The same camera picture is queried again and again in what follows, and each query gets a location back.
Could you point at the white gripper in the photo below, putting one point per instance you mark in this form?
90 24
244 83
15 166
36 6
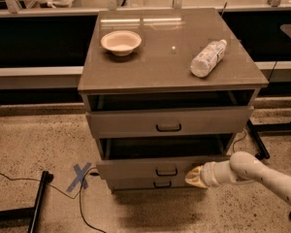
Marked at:
207 175

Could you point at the grey drawer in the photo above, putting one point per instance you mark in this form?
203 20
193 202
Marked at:
168 122
148 183
156 157

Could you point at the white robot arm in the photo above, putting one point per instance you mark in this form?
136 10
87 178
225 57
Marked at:
242 167

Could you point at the grey top drawer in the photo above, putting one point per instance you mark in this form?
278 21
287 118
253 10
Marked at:
168 122

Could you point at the grey bottom drawer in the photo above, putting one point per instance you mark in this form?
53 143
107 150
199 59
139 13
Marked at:
148 183

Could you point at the grey drawer cabinet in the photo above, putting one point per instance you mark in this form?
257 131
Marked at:
156 75

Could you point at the black stand leg right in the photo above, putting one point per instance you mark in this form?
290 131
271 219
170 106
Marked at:
262 152

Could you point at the black stand leg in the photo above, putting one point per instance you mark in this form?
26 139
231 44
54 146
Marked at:
262 152
29 216

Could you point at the clear plastic water bottle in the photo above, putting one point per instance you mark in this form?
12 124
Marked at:
203 63

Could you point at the blue tape cross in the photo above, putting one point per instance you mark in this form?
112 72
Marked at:
80 173

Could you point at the white paper bowl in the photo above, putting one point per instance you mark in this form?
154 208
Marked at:
121 42

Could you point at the black stand leg left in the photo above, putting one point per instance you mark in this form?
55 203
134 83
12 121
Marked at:
29 216

